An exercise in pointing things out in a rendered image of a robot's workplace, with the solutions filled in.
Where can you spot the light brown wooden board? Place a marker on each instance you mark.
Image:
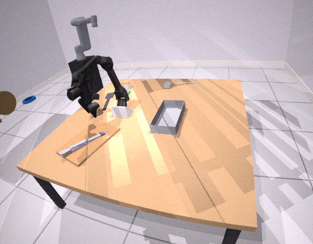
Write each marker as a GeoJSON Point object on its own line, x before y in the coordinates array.
{"type": "Point", "coordinates": [79, 156]}

